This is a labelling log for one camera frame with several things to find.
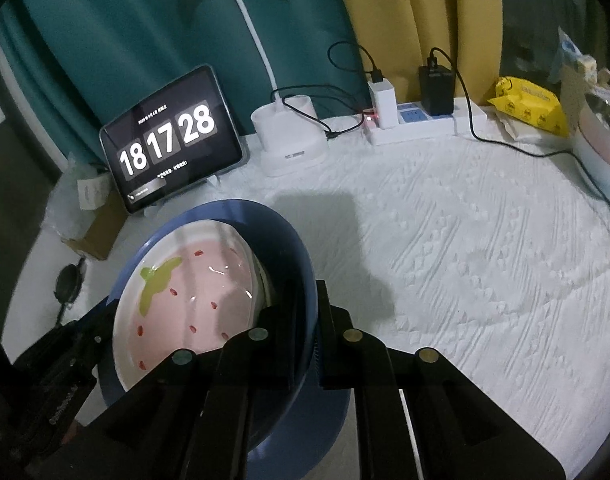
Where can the pale blue bowl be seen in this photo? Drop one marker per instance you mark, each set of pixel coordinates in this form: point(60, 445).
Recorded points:
point(600, 170)

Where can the white paper tag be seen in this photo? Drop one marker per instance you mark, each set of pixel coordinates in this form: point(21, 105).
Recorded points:
point(92, 194)

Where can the black round puck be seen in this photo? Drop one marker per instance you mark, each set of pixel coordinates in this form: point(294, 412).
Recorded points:
point(67, 285)

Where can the yellow curtain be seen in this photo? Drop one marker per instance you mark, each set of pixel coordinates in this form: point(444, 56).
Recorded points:
point(425, 10)

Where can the cream bowl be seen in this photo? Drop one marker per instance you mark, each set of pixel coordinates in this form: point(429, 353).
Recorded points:
point(262, 280)

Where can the teal curtain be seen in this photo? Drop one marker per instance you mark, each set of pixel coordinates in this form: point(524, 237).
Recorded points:
point(110, 35)

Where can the tablet showing clock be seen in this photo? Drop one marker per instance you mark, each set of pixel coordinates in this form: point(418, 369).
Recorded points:
point(170, 140)

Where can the black charger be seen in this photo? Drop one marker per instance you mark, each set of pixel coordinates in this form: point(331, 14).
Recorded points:
point(435, 90)

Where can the dark glass sliding door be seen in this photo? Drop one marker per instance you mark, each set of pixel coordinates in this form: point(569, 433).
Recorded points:
point(535, 20)

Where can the clear plastic bag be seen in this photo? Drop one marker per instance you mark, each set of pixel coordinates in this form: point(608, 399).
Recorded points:
point(65, 200)

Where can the cardboard box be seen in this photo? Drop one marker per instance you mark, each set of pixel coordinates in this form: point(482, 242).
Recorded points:
point(100, 235)

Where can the pink bowl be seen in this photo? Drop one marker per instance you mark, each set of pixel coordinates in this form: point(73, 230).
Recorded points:
point(605, 135)

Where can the white power strip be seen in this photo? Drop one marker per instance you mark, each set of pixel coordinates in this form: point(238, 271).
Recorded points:
point(425, 127)

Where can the strawberry print bowl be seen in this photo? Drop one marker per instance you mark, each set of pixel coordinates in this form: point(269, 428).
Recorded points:
point(185, 300)

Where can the white charger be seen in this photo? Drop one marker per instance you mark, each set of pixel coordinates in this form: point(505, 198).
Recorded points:
point(382, 105)

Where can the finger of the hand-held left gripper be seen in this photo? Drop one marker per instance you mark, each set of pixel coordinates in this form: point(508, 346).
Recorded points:
point(97, 320)

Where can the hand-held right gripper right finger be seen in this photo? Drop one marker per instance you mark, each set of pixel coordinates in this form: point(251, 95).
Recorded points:
point(335, 360)

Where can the yellow packet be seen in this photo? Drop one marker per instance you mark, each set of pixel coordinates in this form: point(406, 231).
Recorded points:
point(530, 105)

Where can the white desk lamp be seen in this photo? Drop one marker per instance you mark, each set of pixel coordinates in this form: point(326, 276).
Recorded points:
point(290, 150)

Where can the light blue plate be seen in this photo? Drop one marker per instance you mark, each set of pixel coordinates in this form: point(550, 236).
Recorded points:
point(325, 420)

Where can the white carton with clutter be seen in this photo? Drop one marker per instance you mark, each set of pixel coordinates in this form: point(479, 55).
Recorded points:
point(580, 70)

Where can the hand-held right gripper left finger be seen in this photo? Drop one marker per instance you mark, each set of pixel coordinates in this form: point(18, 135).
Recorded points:
point(270, 355)

